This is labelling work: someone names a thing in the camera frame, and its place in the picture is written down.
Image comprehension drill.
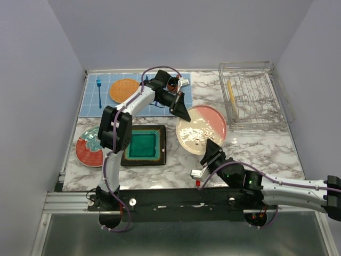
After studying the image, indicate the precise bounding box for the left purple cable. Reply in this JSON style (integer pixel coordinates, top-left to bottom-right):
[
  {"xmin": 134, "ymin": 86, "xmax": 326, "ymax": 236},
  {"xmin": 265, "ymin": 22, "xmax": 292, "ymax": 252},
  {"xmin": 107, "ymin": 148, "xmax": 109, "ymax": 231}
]
[{"xmin": 101, "ymin": 66, "xmax": 183, "ymax": 233}]

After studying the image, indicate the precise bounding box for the blue grid placemat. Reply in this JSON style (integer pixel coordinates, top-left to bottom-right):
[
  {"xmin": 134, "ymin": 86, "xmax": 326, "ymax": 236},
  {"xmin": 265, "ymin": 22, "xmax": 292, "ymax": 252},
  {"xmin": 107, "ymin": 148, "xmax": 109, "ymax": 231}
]
[{"xmin": 79, "ymin": 73, "xmax": 193, "ymax": 118}]

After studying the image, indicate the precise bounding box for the yellow rimmed plate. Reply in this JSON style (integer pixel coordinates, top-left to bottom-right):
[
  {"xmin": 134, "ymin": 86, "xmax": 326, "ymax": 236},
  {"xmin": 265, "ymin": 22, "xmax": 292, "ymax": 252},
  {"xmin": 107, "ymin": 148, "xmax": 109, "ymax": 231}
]
[{"xmin": 227, "ymin": 80, "xmax": 239, "ymax": 121}]

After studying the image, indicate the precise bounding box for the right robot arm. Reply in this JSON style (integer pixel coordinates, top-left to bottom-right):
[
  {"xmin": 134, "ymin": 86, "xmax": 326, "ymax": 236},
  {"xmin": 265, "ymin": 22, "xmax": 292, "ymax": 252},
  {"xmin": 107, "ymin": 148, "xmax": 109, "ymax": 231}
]
[{"xmin": 200, "ymin": 139, "xmax": 340, "ymax": 221}]

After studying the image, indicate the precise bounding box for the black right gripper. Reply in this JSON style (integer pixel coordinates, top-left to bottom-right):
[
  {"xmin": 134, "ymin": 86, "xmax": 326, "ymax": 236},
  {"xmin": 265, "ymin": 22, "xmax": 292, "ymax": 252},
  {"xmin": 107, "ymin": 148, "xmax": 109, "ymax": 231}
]
[{"xmin": 200, "ymin": 137, "xmax": 226, "ymax": 179}]

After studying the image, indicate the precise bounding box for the teal and red plate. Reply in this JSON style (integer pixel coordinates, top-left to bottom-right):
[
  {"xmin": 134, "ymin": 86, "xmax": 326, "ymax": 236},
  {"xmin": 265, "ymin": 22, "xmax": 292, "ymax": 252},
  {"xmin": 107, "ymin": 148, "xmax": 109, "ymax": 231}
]
[{"xmin": 75, "ymin": 126, "xmax": 103, "ymax": 167}]

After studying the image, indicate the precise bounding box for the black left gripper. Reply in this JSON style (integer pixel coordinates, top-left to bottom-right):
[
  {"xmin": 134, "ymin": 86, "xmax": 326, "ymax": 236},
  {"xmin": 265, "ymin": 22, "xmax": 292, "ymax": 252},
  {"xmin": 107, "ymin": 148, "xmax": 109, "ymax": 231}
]
[{"xmin": 155, "ymin": 91, "xmax": 191, "ymax": 122}]

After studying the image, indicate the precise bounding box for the woven wicker coaster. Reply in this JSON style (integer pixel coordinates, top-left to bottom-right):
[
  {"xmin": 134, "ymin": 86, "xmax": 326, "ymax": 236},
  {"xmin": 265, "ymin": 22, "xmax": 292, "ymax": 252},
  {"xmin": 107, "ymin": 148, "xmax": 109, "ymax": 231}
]
[{"xmin": 109, "ymin": 78, "xmax": 140, "ymax": 103}]

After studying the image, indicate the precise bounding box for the brown rimmed plate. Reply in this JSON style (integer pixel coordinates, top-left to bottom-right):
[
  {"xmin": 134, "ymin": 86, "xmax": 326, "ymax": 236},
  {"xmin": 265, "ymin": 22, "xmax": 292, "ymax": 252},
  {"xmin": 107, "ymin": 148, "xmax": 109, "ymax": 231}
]
[{"xmin": 176, "ymin": 105, "xmax": 228, "ymax": 155}]

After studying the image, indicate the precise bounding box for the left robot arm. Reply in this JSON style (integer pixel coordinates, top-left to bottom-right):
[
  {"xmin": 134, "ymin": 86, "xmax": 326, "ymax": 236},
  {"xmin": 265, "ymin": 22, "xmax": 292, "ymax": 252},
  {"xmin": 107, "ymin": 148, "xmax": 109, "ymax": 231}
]
[{"xmin": 98, "ymin": 66, "xmax": 191, "ymax": 211}]

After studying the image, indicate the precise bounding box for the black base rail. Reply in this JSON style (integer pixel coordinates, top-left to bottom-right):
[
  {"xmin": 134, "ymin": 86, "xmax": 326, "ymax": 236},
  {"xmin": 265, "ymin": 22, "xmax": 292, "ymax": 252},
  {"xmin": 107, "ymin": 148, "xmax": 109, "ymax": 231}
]
[{"xmin": 87, "ymin": 187, "xmax": 275, "ymax": 225}]

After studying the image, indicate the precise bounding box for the blue fork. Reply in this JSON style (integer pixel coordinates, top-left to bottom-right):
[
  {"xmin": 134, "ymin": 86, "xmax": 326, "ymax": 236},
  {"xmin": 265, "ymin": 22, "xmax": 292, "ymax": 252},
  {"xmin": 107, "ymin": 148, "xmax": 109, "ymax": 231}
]
[{"xmin": 96, "ymin": 78, "xmax": 102, "ymax": 109}]

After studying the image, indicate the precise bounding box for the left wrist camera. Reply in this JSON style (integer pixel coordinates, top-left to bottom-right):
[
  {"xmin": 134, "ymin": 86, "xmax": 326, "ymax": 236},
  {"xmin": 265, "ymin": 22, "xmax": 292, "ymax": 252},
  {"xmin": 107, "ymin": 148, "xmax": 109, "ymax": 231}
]
[{"xmin": 177, "ymin": 77, "xmax": 190, "ymax": 90}]

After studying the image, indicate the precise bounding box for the aluminium frame extrusion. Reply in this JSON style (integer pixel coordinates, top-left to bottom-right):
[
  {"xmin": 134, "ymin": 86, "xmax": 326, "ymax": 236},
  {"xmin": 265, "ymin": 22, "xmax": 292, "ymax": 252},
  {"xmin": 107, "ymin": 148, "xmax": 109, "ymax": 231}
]
[{"xmin": 43, "ymin": 192, "xmax": 88, "ymax": 214}]

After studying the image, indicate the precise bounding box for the brown ceramic mug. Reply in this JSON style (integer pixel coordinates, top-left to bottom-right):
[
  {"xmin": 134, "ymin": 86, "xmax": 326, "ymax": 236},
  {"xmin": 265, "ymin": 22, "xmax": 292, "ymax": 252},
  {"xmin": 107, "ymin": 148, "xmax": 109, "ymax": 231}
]
[{"xmin": 167, "ymin": 77, "xmax": 179, "ymax": 93}]

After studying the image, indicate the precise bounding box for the wire dish rack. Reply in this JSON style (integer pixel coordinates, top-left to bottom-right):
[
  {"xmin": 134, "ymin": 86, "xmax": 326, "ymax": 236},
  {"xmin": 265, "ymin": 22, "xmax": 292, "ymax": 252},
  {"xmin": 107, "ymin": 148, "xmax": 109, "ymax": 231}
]
[{"xmin": 218, "ymin": 61, "xmax": 288, "ymax": 131}]

